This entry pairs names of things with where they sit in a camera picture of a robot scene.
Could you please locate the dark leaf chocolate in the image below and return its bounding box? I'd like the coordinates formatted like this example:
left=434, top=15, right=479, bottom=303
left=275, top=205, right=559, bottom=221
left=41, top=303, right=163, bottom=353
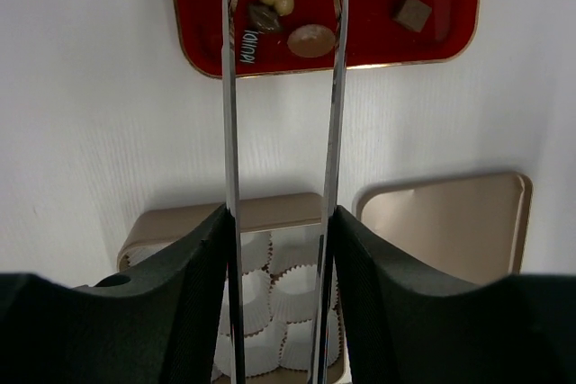
left=247, top=3, right=284, bottom=34

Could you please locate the dark square chocolate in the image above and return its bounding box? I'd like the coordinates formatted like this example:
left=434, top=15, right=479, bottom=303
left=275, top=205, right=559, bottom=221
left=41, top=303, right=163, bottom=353
left=391, top=0, right=432, bottom=33

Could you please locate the red rectangular tray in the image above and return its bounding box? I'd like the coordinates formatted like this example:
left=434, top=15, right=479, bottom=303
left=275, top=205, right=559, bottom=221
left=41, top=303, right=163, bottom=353
left=174, top=0, right=480, bottom=78

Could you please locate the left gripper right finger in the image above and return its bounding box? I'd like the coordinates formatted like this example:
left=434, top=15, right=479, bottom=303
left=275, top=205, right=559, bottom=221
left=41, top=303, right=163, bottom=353
left=330, top=208, right=575, bottom=383

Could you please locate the gold tin lid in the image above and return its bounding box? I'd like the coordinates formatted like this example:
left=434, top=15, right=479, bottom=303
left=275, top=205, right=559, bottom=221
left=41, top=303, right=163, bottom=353
left=355, top=171, right=533, bottom=284

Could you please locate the gold tin box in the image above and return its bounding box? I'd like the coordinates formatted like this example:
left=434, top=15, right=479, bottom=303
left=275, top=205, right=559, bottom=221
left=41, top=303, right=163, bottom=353
left=117, top=192, right=352, bottom=383

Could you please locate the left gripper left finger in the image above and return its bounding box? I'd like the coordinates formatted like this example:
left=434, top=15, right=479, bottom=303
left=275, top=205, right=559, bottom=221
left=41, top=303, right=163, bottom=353
left=1, top=207, right=233, bottom=383

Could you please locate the round brown chocolate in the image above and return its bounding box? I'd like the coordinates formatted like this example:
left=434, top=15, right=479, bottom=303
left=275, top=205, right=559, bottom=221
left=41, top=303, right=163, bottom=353
left=287, top=24, right=336, bottom=58

